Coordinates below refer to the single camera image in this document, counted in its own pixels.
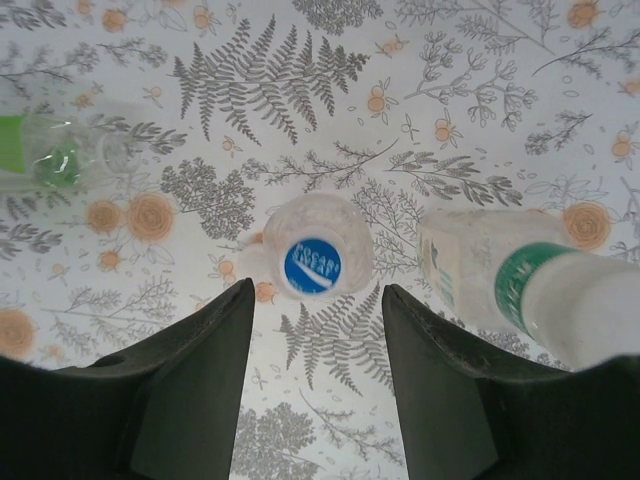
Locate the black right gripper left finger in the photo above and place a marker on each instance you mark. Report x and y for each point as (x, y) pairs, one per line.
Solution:
(175, 390)

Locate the clear bottle light green label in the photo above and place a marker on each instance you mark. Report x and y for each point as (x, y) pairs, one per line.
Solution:
(55, 160)

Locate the blue bottle cap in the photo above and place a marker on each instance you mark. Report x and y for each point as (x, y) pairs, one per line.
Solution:
(312, 260)

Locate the clear unlabelled plastic bottle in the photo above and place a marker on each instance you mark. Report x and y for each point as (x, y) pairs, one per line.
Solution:
(350, 235)

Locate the clear bottle dark green label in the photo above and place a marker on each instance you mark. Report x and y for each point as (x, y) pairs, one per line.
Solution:
(460, 260)

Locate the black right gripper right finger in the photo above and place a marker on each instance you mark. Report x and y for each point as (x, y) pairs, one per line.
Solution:
(475, 400)

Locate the floral patterned table mat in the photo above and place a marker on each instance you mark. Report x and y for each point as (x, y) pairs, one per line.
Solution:
(300, 100)

